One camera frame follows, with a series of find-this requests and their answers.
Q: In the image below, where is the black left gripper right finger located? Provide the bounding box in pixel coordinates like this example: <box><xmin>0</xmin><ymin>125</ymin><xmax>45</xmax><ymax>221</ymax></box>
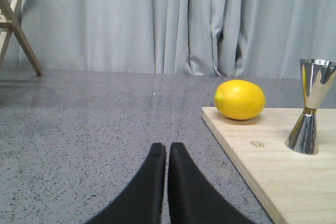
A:
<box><xmin>167</xmin><ymin>143</ymin><xmax>252</xmax><ymax>223</ymax></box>

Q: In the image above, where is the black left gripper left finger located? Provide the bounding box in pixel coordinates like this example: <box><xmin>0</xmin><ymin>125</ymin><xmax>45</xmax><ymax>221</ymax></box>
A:
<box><xmin>87</xmin><ymin>143</ymin><xmax>166</xmax><ymax>223</ymax></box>

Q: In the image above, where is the silver metal jigger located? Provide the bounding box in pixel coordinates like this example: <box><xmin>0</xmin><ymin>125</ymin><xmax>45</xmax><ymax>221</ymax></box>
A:
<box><xmin>285</xmin><ymin>59</ymin><xmax>335</xmax><ymax>155</ymax></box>

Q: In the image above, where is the light wooden cutting board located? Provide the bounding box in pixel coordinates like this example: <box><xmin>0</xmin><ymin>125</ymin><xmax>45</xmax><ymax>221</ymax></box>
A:
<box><xmin>202</xmin><ymin>107</ymin><xmax>335</xmax><ymax>223</ymax></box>

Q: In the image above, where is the yellow lemon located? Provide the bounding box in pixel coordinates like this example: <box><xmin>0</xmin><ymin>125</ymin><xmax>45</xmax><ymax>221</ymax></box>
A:
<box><xmin>214</xmin><ymin>80</ymin><xmax>266</xmax><ymax>120</ymax></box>

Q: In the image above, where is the grey curtain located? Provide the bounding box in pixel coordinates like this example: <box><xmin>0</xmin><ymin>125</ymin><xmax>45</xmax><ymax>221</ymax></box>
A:
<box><xmin>19</xmin><ymin>0</ymin><xmax>335</xmax><ymax>78</ymax></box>

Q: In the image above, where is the wooden chair frame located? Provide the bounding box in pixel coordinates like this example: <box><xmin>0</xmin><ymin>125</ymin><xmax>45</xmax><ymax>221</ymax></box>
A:
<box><xmin>1</xmin><ymin>0</ymin><xmax>42</xmax><ymax>76</ymax></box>

